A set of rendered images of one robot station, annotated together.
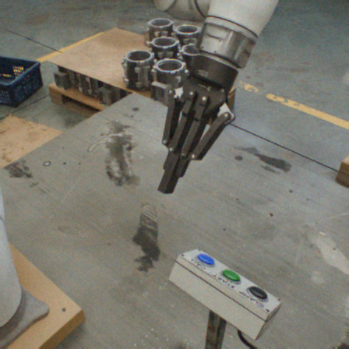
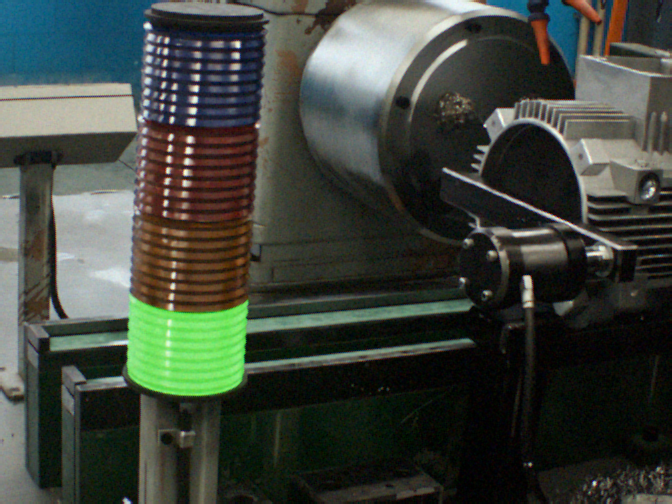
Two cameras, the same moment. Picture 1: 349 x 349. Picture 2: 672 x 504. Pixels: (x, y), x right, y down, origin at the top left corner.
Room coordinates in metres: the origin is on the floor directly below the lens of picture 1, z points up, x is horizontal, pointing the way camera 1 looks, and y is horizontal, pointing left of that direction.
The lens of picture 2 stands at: (-0.33, 0.90, 1.29)
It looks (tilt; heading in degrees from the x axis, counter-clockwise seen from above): 16 degrees down; 291
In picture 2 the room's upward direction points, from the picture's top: 5 degrees clockwise
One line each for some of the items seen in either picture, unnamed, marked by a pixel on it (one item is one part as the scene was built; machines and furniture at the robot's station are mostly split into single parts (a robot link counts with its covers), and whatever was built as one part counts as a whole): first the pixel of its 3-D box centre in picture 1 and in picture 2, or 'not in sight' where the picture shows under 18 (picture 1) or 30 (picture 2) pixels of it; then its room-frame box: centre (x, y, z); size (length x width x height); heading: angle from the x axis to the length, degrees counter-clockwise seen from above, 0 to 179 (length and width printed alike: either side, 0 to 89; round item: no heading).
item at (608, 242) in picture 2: not in sight; (530, 220); (-0.10, -0.17, 1.01); 0.26 x 0.04 x 0.03; 141
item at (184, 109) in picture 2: not in sight; (202, 70); (-0.04, 0.33, 1.19); 0.06 x 0.06 x 0.04
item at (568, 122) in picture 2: not in sight; (613, 206); (-0.15, -0.27, 1.02); 0.20 x 0.19 x 0.19; 51
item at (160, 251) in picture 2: not in sight; (190, 251); (-0.04, 0.33, 1.10); 0.06 x 0.06 x 0.04
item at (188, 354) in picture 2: not in sight; (186, 337); (-0.04, 0.33, 1.05); 0.06 x 0.06 x 0.04
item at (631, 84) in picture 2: not in sight; (657, 105); (-0.18, -0.31, 1.11); 0.12 x 0.11 x 0.07; 51
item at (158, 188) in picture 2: not in sight; (196, 161); (-0.04, 0.33, 1.14); 0.06 x 0.06 x 0.04
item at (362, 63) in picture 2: not in sight; (412, 101); (0.12, -0.50, 1.04); 0.37 x 0.25 x 0.25; 141
